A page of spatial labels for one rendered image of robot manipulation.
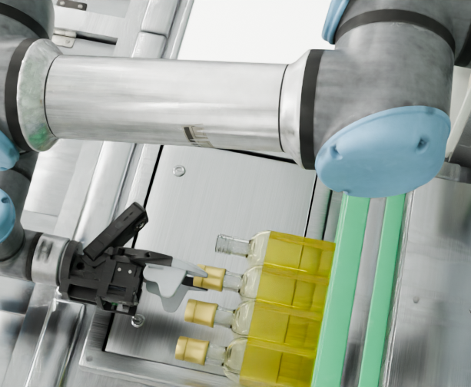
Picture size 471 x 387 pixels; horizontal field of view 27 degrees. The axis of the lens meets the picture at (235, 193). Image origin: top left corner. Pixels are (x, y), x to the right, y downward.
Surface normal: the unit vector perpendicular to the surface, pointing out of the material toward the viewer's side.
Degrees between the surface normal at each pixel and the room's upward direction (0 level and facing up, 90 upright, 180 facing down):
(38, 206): 90
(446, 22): 135
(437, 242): 90
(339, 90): 80
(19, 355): 90
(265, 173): 90
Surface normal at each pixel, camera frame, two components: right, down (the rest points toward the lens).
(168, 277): -0.16, -0.45
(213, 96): -0.22, -0.07
